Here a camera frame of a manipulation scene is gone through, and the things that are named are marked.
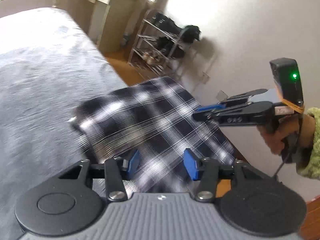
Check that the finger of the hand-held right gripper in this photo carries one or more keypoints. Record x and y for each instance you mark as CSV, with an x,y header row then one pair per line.
x,y
245,96
237,110

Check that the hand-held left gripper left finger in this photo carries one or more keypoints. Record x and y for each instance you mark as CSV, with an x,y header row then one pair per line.
x,y
132,164

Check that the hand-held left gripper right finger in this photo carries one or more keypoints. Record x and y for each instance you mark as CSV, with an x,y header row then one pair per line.
x,y
190,166

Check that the dark plaid shirt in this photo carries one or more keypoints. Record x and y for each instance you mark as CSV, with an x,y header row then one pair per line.
x,y
155,120

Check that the person's right forearm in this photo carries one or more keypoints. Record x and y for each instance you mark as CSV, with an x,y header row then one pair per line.
x,y
313,160

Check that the person's right hand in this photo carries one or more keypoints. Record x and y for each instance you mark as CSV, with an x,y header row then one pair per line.
x,y
275,142

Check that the black shoes on rack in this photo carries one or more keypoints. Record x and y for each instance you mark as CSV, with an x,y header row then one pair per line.
x,y
172,30

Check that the beige shoes on rack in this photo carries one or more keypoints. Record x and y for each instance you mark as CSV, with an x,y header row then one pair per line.
x,y
152,58

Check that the metal shoe rack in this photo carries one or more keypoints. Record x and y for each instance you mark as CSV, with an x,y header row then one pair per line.
x,y
140,42

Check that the grey fleece bed blanket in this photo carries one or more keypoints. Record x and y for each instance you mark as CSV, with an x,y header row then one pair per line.
x,y
37,80

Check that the white desk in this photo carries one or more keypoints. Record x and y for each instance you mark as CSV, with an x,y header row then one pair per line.
x,y
112,10

